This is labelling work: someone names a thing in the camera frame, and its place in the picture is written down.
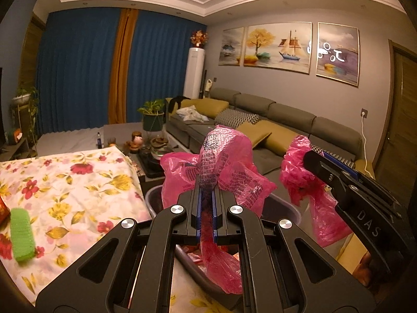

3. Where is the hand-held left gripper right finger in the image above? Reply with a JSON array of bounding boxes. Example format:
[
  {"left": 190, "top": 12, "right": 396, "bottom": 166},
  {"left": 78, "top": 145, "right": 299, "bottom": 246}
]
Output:
[{"left": 211, "top": 187, "right": 377, "bottom": 313}]

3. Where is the orange curtain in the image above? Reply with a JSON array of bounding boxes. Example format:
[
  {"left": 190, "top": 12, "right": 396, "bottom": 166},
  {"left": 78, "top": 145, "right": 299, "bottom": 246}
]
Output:
[{"left": 107, "top": 8, "right": 139, "bottom": 125}]

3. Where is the blue curtain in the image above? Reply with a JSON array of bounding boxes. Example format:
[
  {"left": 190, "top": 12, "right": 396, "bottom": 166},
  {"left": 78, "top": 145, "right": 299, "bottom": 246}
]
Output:
[
  {"left": 125, "top": 20, "right": 209, "bottom": 123},
  {"left": 34, "top": 9, "right": 123, "bottom": 136}
]

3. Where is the white cable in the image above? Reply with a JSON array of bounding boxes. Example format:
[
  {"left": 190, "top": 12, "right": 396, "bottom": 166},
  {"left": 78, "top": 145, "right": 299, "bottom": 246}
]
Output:
[{"left": 360, "top": 114, "right": 374, "bottom": 174}]

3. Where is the black cloth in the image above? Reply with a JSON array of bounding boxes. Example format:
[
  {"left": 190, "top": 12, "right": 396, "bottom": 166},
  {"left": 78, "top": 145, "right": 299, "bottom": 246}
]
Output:
[{"left": 167, "top": 95, "right": 190, "bottom": 115}]

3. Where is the grey sofa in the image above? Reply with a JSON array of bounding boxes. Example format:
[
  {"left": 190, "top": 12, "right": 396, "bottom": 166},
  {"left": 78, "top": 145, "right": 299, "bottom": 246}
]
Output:
[{"left": 165, "top": 87, "right": 376, "bottom": 185}]

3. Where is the green foam net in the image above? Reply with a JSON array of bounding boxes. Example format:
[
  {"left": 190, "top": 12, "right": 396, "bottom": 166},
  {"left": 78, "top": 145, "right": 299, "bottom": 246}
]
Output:
[{"left": 10, "top": 207, "right": 36, "bottom": 263}]

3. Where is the grey waste bin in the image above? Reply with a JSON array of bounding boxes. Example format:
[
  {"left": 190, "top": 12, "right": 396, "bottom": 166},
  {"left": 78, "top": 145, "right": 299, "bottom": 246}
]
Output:
[{"left": 145, "top": 184, "right": 302, "bottom": 301}]

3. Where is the wooden door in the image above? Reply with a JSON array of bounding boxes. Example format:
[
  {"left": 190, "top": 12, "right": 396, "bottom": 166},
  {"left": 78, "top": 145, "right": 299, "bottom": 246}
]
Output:
[{"left": 375, "top": 39, "right": 417, "bottom": 190}]

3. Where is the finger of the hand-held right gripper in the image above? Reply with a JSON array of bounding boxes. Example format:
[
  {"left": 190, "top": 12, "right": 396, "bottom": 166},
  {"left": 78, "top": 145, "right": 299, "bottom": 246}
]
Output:
[
  {"left": 304, "top": 149, "right": 356, "bottom": 205},
  {"left": 321, "top": 151, "right": 359, "bottom": 183}
]

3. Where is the grey television cabinet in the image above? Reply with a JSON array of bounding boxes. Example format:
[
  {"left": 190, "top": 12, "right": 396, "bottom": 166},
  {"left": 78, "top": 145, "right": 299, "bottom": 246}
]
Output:
[{"left": 0, "top": 137, "right": 39, "bottom": 162}]

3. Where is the white standing air conditioner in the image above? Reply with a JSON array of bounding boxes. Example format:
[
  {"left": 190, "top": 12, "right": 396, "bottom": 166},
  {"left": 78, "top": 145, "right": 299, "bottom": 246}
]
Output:
[{"left": 183, "top": 47, "right": 207, "bottom": 100}]

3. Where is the pink plastic bag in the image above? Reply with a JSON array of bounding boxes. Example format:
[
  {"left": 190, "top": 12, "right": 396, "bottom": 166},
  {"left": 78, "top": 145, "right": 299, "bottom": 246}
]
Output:
[{"left": 161, "top": 125, "right": 354, "bottom": 294}]

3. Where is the trailing plant on stand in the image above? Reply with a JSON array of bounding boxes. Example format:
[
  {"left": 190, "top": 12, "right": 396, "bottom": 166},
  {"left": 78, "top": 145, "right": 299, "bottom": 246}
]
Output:
[{"left": 9, "top": 84, "right": 40, "bottom": 151}]

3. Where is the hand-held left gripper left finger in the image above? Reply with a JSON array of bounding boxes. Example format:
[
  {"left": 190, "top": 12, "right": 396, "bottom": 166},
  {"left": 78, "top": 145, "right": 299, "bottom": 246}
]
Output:
[{"left": 35, "top": 174, "right": 204, "bottom": 313}]

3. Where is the small landscape painting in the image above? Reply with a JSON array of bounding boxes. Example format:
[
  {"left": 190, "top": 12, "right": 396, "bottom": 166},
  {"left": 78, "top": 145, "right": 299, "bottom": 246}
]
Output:
[{"left": 218, "top": 27, "right": 245, "bottom": 68}]

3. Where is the dark coffee table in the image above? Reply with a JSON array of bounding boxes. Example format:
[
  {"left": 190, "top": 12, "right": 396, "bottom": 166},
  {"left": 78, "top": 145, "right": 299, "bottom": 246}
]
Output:
[{"left": 103, "top": 122, "right": 197, "bottom": 179}]

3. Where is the glass teapot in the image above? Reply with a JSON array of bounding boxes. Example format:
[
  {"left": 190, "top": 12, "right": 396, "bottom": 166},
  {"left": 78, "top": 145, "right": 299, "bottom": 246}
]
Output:
[{"left": 150, "top": 136, "right": 170, "bottom": 158}]

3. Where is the orange flower bouquet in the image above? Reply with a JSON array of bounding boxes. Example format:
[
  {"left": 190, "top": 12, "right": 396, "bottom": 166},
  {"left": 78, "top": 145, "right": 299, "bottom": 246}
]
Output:
[{"left": 190, "top": 29, "right": 209, "bottom": 49}]

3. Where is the floral tablecloth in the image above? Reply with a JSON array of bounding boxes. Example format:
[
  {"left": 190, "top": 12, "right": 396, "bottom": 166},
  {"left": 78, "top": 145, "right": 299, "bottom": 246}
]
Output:
[{"left": 0, "top": 145, "right": 236, "bottom": 313}]

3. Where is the brown figurine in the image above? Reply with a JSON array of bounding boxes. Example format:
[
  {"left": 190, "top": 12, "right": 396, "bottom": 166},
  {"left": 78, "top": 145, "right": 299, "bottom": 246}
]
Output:
[{"left": 130, "top": 130, "right": 144, "bottom": 153}]

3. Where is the white cloth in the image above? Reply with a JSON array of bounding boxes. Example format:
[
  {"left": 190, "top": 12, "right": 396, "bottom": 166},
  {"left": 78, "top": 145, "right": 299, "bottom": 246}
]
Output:
[{"left": 177, "top": 105, "right": 210, "bottom": 123}]

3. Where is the wide sailboat painting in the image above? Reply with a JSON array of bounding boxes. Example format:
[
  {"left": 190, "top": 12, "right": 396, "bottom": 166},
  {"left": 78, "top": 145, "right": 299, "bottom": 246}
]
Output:
[{"left": 243, "top": 22, "right": 313, "bottom": 74}]

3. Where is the purple landscape painting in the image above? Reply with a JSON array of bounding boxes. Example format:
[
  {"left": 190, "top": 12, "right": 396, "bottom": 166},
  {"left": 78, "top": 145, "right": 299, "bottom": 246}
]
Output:
[{"left": 315, "top": 22, "right": 361, "bottom": 87}]

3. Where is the potted plant dark green pot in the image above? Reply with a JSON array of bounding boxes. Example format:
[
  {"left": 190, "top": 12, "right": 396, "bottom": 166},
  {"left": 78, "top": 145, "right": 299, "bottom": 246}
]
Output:
[{"left": 137, "top": 99, "right": 166, "bottom": 141}]

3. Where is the black white patterned cushion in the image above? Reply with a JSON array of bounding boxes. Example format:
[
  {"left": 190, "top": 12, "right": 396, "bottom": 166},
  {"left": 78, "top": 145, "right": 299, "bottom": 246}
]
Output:
[{"left": 213, "top": 109, "right": 261, "bottom": 128}]

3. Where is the yellow cushion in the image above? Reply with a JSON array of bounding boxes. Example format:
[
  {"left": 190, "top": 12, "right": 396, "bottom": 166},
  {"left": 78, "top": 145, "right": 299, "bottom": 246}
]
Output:
[
  {"left": 177, "top": 97, "right": 230, "bottom": 120},
  {"left": 236, "top": 120, "right": 273, "bottom": 148},
  {"left": 263, "top": 125, "right": 298, "bottom": 156}
]

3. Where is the person's right hand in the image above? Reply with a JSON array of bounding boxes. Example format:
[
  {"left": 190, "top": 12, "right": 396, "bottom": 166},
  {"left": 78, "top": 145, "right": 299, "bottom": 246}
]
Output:
[{"left": 353, "top": 252, "right": 378, "bottom": 287}]

